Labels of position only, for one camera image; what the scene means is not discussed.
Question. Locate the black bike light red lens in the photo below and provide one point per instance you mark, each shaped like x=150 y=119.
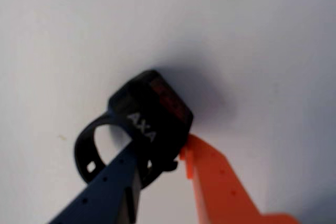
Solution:
x=157 y=119

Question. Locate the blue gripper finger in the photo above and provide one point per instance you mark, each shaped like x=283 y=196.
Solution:
x=110 y=195

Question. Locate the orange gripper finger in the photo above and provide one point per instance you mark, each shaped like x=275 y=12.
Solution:
x=218 y=190

